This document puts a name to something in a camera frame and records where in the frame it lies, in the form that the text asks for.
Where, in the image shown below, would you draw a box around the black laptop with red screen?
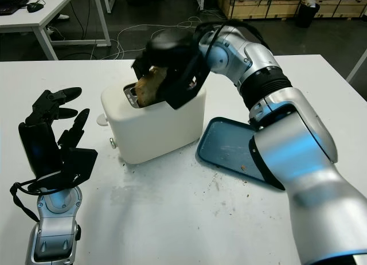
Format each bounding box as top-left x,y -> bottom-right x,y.
0,0 -> 30,17

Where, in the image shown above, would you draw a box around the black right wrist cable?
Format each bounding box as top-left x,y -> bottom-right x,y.
204,17 -> 274,59

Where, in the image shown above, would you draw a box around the black computer mouse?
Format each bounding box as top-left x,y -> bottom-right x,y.
26,2 -> 45,14

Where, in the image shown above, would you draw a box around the teal plastic tray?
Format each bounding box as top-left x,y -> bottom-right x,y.
195,116 -> 285,192

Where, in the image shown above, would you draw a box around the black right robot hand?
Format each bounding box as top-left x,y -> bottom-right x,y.
131,28 -> 201,78

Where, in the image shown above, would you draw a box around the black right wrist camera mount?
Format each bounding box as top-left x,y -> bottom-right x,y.
157,50 -> 210,110

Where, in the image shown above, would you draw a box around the wooden crates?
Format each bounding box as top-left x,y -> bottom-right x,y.
214,0 -> 367,21

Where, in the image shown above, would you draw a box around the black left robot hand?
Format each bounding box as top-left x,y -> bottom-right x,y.
18,87 -> 91,180

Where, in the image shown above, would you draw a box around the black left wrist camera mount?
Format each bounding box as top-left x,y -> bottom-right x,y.
28,147 -> 99,193

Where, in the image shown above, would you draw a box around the cream white toaster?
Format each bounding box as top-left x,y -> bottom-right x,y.
100,80 -> 208,165

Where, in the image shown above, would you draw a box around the white cable on floor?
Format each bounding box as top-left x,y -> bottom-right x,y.
115,16 -> 231,60

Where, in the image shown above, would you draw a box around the white office desk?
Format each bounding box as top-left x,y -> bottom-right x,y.
0,0 -> 117,61

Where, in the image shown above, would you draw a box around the brown bread slice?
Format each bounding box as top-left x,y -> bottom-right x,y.
134,65 -> 168,108

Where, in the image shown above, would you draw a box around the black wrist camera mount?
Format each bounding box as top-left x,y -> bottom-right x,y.
28,147 -> 99,193
157,50 -> 210,110

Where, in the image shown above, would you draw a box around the white table leg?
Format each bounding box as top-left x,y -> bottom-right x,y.
345,48 -> 367,83

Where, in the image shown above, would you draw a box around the black trash bin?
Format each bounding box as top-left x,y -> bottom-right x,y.
295,0 -> 321,29

